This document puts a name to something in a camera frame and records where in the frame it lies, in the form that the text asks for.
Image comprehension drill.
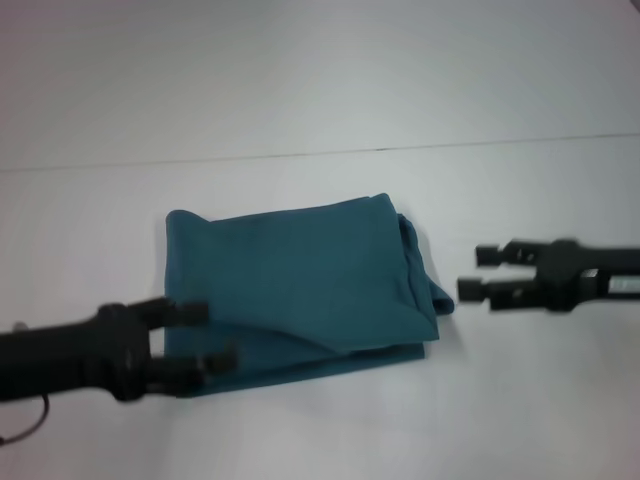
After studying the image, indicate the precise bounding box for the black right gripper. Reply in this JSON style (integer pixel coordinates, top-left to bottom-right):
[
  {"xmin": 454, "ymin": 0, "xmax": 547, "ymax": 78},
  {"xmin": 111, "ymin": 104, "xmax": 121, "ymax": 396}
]
[{"xmin": 457, "ymin": 237, "xmax": 640, "ymax": 315}]

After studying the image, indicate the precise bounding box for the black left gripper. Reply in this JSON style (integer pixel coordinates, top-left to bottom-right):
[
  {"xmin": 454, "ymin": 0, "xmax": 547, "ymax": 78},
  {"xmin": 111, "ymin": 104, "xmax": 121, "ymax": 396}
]
[{"xmin": 0, "ymin": 295, "xmax": 241, "ymax": 405}]

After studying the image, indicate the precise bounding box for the teal t-shirt with FREE print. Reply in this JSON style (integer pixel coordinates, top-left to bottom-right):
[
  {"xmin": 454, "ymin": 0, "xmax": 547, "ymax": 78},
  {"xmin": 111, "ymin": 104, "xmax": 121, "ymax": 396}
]
[{"xmin": 162, "ymin": 192, "xmax": 456, "ymax": 400}]

